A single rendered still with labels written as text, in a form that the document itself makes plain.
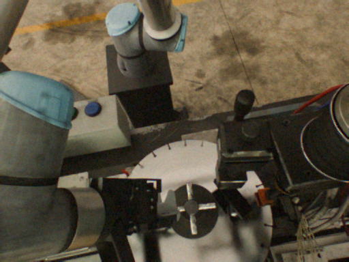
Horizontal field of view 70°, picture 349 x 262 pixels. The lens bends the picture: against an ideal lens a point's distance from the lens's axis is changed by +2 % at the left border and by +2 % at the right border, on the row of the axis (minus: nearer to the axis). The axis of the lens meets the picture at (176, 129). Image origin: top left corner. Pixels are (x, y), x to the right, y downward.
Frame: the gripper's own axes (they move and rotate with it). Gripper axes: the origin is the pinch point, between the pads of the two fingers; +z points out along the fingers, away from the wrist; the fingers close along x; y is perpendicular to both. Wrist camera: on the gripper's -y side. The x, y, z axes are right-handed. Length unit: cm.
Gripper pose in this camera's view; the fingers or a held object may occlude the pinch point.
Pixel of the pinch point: (174, 217)
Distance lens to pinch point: 51.9
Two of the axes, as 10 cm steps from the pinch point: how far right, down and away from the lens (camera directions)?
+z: 5.7, 1.9, 8.0
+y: -0.1, -9.7, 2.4
